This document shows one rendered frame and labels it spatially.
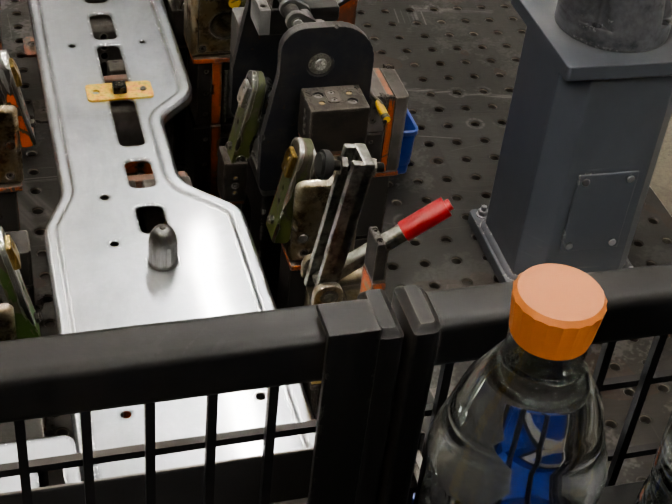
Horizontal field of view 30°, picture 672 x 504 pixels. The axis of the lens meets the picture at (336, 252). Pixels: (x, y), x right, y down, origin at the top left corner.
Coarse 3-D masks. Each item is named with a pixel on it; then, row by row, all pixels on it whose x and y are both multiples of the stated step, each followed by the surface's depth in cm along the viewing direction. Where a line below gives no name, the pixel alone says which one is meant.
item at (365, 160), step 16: (352, 144) 118; (320, 160) 116; (336, 160) 117; (352, 160) 119; (368, 160) 116; (320, 176) 117; (336, 176) 120; (352, 176) 116; (368, 176) 117; (336, 192) 121; (352, 192) 118; (336, 208) 122; (352, 208) 119; (320, 224) 124; (336, 224) 120; (352, 224) 120; (320, 240) 124; (336, 240) 121; (320, 256) 126; (336, 256) 122; (320, 272) 123; (336, 272) 124
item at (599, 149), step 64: (512, 0) 171; (576, 64) 156; (640, 64) 158; (512, 128) 178; (576, 128) 164; (640, 128) 166; (512, 192) 180; (576, 192) 170; (640, 192) 174; (512, 256) 182; (576, 256) 179
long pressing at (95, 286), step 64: (64, 0) 177; (128, 0) 179; (64, 64) 164; (128, 64) 166; (64, 128) 153; (64, 192) 144; (128, 192) 145; (192, 192) 145; (64, 256) 135; (128, 256) 136; (192, 256) 137; (256, 256) 137; (64, 320) 128; (128, 320) 128; (256, 448) 116
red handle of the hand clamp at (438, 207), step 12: (432, 204) 124; (444, 204) 123; (408, 216) 125; (420, 216) 124; (432, 216) 123; (444, 216) 124; (396, 228) 125; (408, 228) 124; (420, 228) 124; (384, 240) 124; (396, 240) 124; (408, 240) 125; (360, 252) 125; (348, 264) 125; (360, 264) 125; (312, 276) 126
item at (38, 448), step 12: (0, 444) 114; (12, 444) 114; (36, 444) 114; (48, 444) 115; (60, 444) 115; (72, 444) 115; (0, 456) 113; (12, 456) 113; (36, 456) 113; (48, 456) 113; (72, 468) 113; (0, 480) 111; (12, 480) 111; (36, 480) 111; (72, 480) 112; (0, 492) 110
